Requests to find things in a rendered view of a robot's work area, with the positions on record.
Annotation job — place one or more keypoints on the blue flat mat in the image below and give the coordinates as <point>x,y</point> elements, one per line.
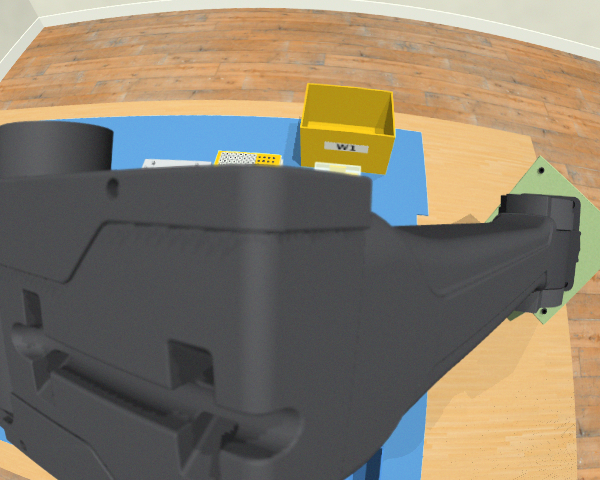
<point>398,197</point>

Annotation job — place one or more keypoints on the blue open-top bin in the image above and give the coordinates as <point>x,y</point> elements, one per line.
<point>372,470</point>

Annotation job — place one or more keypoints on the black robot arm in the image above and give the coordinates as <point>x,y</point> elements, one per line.
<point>325,324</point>

